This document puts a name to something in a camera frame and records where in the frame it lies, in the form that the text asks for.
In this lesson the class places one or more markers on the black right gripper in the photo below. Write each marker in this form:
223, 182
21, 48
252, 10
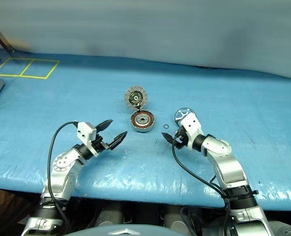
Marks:
181, 136

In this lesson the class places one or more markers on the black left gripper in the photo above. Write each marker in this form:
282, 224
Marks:
100, 143

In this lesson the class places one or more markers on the round silver metal disc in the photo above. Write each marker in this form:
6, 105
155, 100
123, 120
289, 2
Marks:
132, 94

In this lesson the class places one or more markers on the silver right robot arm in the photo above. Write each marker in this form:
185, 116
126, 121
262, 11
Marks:
229, 169

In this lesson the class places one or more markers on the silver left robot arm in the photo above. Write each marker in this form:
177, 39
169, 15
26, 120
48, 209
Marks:
62, 169

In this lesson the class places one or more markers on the silver spoked motor end cap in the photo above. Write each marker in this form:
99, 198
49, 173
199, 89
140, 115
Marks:
184, 109

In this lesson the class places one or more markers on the blue plastic table cover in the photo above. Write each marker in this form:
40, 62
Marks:
209, 98

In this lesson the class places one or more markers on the grey rounded cylinder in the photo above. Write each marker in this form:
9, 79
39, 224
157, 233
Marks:
175, 221
106, 216

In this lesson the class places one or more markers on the yellow tape double square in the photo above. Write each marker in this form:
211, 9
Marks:
53, 69

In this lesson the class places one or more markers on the blue-grey robot torso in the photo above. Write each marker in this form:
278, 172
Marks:
135, 232

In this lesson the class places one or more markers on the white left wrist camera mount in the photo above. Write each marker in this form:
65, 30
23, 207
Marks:
85, 132

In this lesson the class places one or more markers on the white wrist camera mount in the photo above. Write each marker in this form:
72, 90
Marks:
192, 124
85, 132

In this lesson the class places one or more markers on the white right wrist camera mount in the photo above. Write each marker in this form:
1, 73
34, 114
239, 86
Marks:
192, 124

